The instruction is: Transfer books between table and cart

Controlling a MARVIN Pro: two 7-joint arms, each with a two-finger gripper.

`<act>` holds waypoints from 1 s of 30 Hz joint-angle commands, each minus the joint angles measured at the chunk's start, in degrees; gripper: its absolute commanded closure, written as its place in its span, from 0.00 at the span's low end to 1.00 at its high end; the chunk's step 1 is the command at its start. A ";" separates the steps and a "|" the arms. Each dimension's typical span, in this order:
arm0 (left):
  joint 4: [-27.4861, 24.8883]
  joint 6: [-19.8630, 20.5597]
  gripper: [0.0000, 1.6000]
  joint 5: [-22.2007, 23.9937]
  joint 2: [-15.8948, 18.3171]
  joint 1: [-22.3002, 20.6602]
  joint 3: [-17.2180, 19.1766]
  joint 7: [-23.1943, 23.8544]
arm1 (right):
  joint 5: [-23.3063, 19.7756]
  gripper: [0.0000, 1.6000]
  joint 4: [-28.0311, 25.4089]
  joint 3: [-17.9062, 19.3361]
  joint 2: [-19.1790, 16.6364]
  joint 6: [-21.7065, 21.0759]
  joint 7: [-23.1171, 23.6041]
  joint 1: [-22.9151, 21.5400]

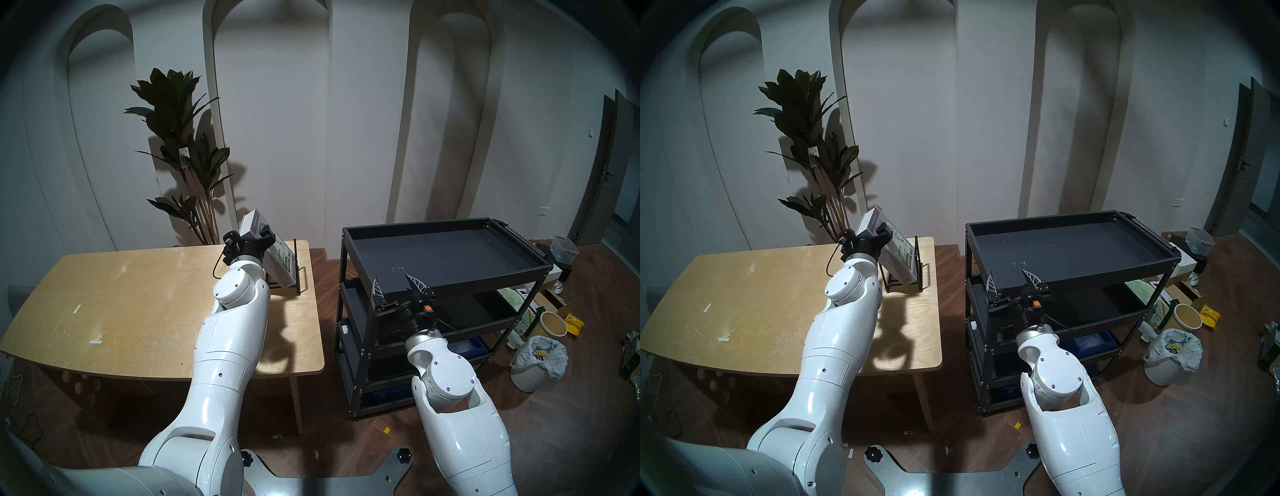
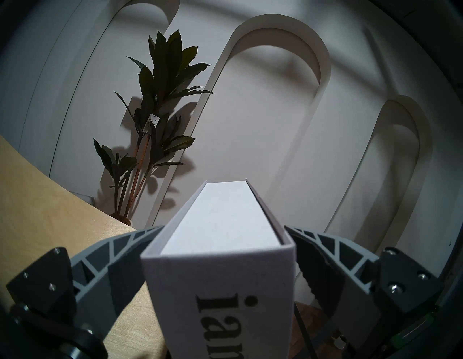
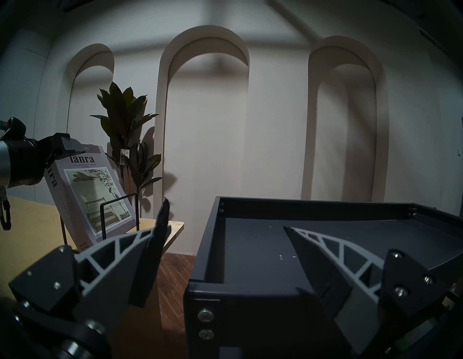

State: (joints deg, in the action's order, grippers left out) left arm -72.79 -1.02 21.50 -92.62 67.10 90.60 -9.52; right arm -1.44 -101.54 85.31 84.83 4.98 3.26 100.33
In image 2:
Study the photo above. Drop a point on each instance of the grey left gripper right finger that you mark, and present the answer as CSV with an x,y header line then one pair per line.
x,y
347,282

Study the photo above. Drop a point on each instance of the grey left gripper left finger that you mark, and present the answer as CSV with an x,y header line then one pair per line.
x,y
97,282

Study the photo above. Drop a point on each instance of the grey ianra hardcover book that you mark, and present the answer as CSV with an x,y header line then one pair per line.
x,y
220,275

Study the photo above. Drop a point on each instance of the small white plant tag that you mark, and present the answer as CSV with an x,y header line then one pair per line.
x,y
152,123

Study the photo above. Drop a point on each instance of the dark green potted plant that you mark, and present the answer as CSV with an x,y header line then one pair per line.
x,y
166,72

